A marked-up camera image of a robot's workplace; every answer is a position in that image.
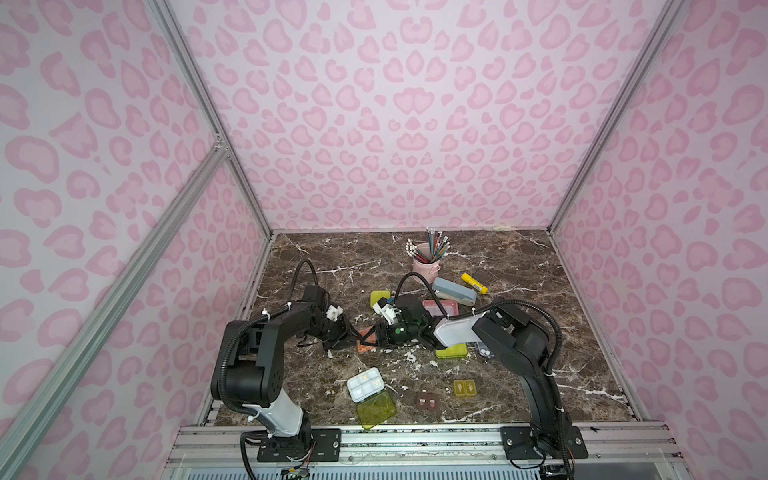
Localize green pillbox front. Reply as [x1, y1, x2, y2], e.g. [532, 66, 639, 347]
[346, 367, 397, 430]

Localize small dark red pillbox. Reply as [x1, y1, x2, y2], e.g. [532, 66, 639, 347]
[416, 392, 440, 411]

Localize pink pencil cup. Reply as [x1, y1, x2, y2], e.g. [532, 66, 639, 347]
[412, 243, 441, 285]

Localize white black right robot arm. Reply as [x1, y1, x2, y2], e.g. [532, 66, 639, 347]
[358, 294, 575, 460]

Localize green pillbox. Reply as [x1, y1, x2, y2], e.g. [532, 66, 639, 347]
[369, 290, 391, 308]
[435, 343, 468, 359]
[346, 367, 397, 430]

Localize pencils in cup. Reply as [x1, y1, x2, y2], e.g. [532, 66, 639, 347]
[405, 229, 451, 265]

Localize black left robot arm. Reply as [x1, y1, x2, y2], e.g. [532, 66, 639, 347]
[210, 285, 359, 438]

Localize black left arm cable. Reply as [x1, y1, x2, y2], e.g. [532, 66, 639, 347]
[212, 259, 319, 480]

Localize grey blue stapler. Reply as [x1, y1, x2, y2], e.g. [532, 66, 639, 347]
[433, 278, 477, 306]

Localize yellow glue stick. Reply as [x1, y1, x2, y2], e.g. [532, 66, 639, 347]
[461, 273, 488, 295]

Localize small orange pillbox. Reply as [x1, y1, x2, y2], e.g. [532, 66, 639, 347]
[357, 340, 377, 354]

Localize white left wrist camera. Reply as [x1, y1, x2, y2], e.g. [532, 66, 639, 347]
[326, 305, 344, 322]

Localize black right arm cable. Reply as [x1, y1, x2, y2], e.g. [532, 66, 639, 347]
[392, 272, 574, 480]

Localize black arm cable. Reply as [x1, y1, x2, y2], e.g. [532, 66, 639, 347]
[212, 259, 319, 480]
[392, 272, 574, 480]

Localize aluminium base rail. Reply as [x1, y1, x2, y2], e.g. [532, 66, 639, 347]
[162, 422, 692, 479]

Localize small yellow pillbox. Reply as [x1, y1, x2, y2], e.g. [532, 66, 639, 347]
[452, 379, 477, 398]

